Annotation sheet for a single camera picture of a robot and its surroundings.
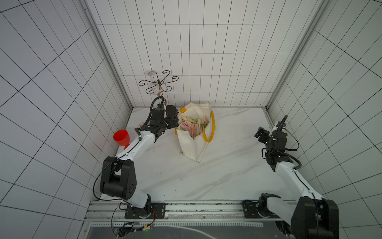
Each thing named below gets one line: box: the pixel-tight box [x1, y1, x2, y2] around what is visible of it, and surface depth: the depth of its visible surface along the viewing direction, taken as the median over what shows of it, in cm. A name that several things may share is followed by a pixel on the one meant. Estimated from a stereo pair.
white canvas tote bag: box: [175, 103, 216, 163], surface depth 96 cm
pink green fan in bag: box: [180, 117, 203, 139], surface depth 98 cm
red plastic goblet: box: [113, 129, 131, 150], surface depth 87 cm
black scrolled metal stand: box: [138, 70, 180, 106], surface depth 94 cm
